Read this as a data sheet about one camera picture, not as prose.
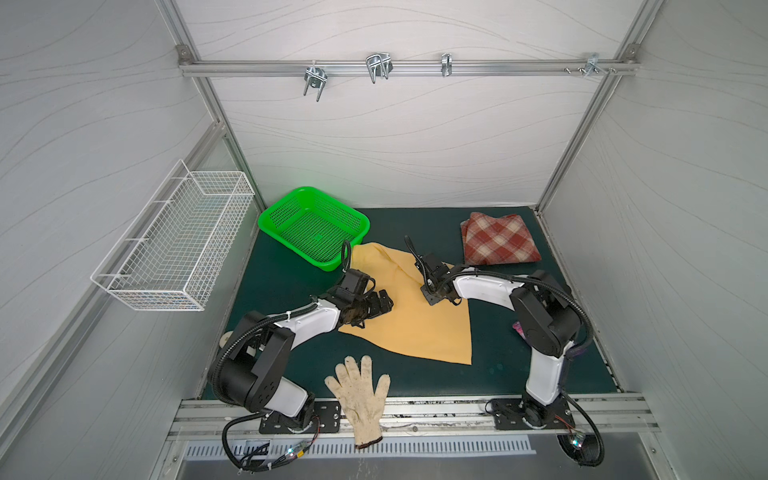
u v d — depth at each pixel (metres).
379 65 0.77
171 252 0.69
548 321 0.50
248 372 0.43
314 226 1.15
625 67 0.79
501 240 1.08
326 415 0.74
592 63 0.76
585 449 0.72
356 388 0.77
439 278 0.74
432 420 0.74
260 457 0.69
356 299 0.72
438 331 0.88
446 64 0.78
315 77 0.79
